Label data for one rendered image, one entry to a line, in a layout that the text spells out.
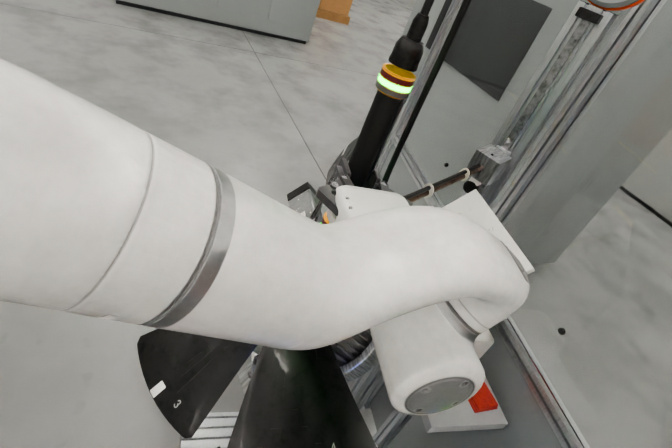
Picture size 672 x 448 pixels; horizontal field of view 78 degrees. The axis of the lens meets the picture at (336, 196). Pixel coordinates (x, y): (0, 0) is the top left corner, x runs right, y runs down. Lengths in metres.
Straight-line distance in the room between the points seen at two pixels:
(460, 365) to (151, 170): 0.27
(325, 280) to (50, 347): 1.97
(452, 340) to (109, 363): 1.84
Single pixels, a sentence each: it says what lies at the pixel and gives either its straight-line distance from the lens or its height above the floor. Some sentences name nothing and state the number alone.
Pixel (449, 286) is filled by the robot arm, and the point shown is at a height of 1.62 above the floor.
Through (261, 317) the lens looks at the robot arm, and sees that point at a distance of 0.24.
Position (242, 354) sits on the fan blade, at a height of 1.05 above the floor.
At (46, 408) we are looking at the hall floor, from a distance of 2.04.
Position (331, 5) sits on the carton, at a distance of 8.86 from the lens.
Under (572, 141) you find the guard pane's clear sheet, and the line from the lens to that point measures 1.29.
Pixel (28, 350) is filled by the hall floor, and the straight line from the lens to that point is 2.19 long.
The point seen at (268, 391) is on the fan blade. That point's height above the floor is 1.17.
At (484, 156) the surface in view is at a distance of 1.12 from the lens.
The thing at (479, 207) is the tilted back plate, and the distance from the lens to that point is 1.03.
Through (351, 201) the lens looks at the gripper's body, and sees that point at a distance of 0.50.
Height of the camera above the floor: 1.80
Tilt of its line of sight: 33 degrees down
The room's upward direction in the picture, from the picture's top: 22 degrees clockwise
